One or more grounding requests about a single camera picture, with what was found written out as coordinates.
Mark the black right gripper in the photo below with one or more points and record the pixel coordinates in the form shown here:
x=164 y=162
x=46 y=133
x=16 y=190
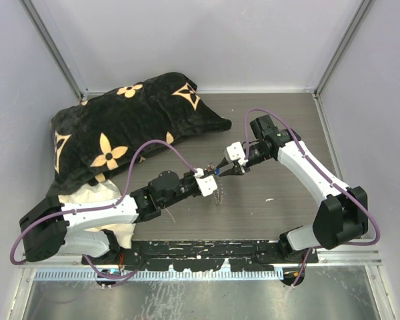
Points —
x=236 y=170

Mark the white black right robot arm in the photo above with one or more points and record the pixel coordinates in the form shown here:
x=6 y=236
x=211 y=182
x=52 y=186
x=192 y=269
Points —
x=341 y=215

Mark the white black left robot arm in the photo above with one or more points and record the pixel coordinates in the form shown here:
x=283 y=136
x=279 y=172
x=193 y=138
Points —
x=53 y=227

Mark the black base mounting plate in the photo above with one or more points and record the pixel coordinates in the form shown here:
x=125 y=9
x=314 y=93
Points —
x=196 y=256

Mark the cream white cloth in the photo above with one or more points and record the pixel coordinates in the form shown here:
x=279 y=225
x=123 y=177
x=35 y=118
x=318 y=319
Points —
x=103 y=191

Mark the black floral plush blanket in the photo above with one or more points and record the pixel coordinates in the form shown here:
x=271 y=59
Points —
x=97 y=139

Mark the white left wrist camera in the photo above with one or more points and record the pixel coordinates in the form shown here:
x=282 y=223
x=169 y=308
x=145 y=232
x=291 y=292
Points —
x=207 y=185

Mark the blue slotted cable duct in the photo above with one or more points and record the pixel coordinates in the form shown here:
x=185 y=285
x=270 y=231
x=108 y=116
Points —
x=224 y=274

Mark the left aluminium frame post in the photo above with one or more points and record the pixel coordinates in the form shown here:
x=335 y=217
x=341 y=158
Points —
x=48 y=31

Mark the aluminium frame post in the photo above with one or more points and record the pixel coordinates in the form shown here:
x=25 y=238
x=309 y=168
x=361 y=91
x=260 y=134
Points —
x=48 y=31
x=348 y=36

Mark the right aluminium frame post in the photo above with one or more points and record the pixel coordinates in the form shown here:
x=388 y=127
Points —
x=348 y=36

